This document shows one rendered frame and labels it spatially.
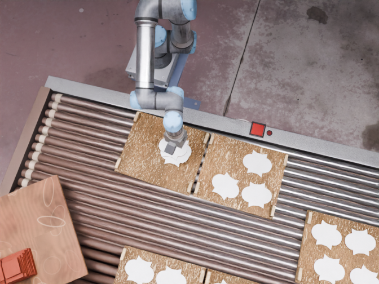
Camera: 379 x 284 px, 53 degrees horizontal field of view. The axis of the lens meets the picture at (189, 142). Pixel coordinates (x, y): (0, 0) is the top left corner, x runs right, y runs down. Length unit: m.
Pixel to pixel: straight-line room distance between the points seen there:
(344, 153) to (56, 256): 1.51
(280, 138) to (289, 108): 1.10
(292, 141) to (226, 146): 0.35
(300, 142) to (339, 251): 0.56
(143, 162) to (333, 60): 2.01
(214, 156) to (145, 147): 0.37
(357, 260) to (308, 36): 2.03
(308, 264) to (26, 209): 1.37
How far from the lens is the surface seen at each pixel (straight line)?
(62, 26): 3.62
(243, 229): 1.93
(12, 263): 1.84
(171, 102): 1.54
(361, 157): 2.15
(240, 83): 3.15
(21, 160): 2.15
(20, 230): 1.99
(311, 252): 1.97
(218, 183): 1.92
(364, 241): 2.04
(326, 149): 2.10
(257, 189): 1.94
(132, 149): 2.00
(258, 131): 2.03
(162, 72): 2.12
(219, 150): 1.97
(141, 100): 1.55
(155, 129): 2.01
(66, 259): 1.90
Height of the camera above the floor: 2.83
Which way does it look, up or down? 73 degrees down
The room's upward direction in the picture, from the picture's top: 6 degrees counter-clockwise
